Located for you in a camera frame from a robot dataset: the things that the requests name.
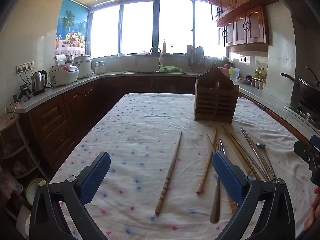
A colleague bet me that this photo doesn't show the metal fork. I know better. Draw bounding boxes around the metal fork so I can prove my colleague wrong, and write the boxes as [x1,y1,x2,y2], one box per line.
[209,142,225,224]

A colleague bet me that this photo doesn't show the wall power outlets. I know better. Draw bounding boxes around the wall power outlets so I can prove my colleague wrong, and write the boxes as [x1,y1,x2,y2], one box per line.
[16,62,34,74]

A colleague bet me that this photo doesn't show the steel electric kettle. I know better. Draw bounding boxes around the steel electric kettle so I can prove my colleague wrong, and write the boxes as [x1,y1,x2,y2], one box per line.
[30,70,48,96]

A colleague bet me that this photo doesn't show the wooden utensil holder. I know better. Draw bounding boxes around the wooden utensil holder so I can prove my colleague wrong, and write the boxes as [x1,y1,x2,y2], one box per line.
[194,67,240,124]

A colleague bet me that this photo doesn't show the gas stove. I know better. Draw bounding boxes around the gas stove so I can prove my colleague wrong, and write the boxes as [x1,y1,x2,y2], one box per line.
[284,100,320,128]

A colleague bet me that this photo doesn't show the white pink rice cooker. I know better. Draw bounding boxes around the white pink rice cooker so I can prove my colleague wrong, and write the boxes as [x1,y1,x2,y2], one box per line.
[49,64,79,87]

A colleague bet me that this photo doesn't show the kitchen window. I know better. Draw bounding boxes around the kitchen window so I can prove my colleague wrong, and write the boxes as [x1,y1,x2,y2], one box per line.
[89,0,225,59]

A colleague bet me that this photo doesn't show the white floral tablecloth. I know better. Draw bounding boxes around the white floral tablecloth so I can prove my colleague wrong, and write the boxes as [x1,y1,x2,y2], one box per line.
[50,92,318,240]

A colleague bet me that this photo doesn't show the metal spoon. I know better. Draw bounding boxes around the metal spoon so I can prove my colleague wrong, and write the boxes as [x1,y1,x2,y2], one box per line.
[255,142,275,180]

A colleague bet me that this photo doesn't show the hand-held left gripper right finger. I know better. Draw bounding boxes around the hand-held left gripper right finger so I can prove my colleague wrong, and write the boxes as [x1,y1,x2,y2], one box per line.
[212,151,296,240]

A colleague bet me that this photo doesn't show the green colander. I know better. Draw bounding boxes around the green colander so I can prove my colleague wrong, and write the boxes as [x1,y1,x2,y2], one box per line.
[159,66,182,73]

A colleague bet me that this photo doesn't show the person's right hand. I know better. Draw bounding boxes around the person's right hand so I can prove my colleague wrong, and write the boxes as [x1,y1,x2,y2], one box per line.
[304,187,320,230]

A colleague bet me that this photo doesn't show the range hood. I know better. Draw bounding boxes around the range hood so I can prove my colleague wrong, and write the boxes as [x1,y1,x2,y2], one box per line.
[269,0,320,30]

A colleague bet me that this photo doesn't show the wooden wall cabinets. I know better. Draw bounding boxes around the wooden wall cabinets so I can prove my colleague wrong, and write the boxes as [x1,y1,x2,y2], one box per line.
[206,0,285,47]

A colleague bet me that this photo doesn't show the black charger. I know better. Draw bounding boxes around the black charger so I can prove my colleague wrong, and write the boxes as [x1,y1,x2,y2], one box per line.
[19,84,33,99]

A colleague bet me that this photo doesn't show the black wok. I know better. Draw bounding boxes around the black wok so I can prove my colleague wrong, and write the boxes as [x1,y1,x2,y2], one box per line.
[280,66,320,105]

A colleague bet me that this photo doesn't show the paper towel roll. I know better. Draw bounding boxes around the paper towel roll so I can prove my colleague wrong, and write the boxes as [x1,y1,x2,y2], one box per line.
[54,55,67,67]

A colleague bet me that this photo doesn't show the dish rack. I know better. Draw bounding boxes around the dish rack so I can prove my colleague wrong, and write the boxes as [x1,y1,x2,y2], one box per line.
[186,45,207,72]

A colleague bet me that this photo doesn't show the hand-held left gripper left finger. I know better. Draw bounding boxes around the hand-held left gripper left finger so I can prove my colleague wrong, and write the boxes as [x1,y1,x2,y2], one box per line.
[29,151,111,240]

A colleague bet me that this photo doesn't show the wall poster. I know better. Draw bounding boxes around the wall poster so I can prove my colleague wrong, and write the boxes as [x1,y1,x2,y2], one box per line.
[55,0,89,57]

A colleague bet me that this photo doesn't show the row of spice jars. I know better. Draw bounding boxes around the row of spice jars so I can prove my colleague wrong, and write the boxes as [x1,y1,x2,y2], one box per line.
[251,77,265,90]

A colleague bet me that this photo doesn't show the green white round lid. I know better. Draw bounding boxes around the green white round lid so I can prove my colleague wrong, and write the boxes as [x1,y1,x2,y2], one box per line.
[26,178,45,205]

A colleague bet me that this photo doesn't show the kitchen faucet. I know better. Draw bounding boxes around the kitchen faucet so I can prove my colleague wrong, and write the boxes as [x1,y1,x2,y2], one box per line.
[149,46,163,72]

